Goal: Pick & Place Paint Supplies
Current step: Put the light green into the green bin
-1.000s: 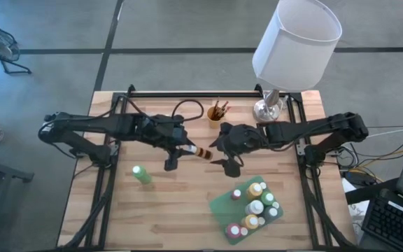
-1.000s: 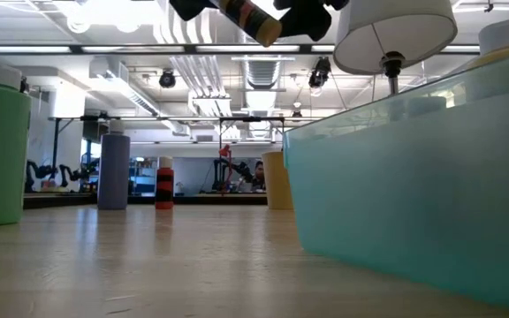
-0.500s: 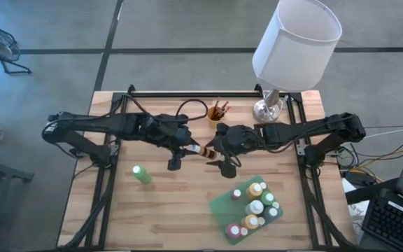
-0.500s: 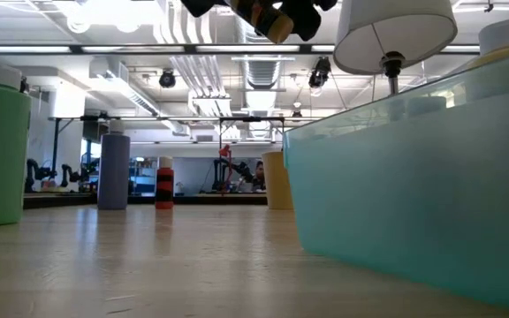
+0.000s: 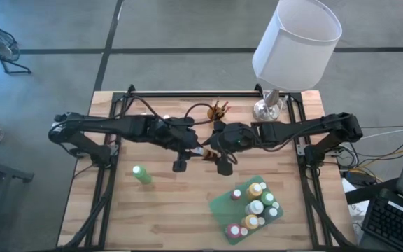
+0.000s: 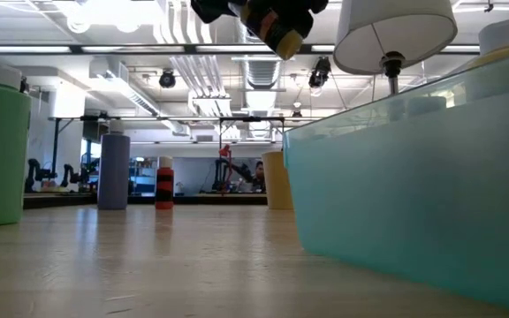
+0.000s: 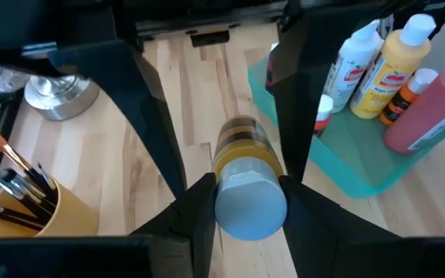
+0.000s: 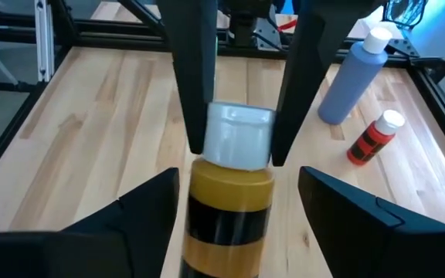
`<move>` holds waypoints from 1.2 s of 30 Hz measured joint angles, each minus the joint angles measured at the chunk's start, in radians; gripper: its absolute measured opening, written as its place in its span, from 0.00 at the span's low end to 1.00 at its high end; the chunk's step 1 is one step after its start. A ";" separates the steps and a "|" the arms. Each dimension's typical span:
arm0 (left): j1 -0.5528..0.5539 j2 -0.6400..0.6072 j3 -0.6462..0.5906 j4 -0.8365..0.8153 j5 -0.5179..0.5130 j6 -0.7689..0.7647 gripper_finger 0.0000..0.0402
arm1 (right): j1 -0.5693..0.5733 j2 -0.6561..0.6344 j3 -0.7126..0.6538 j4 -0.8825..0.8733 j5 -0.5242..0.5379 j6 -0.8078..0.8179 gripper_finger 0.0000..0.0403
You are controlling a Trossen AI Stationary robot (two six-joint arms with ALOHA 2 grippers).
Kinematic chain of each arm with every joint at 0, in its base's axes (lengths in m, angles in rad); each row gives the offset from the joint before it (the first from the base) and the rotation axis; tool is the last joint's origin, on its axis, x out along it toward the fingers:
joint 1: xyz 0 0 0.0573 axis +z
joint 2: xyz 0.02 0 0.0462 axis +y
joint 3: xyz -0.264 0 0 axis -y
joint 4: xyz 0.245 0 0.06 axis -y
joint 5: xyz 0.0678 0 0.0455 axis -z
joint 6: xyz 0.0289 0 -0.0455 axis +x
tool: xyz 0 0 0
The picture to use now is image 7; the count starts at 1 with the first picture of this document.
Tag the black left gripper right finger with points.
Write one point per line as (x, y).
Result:
(315, 231)

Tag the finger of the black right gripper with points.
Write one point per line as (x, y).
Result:
(130, 89)
(303, 77)

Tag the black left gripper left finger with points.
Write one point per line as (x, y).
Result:
(195, 216)

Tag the small maroon paint bottle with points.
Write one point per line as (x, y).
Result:
(270, 73)

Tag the small red paint bottle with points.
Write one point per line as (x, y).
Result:
(323, 116)

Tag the large white paint bottle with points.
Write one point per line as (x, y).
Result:
(352, 69)

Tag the teal translucent plastic bin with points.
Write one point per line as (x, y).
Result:
(354, 162)

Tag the small yellow paint bottle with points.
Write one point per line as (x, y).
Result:
(247, 154)

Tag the large yellow paint bottle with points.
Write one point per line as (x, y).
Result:
(392, 77)

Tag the small orange paint bottle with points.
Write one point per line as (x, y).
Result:
(404, 100)

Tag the large red paint bottle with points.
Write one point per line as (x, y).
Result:
(427, 112)

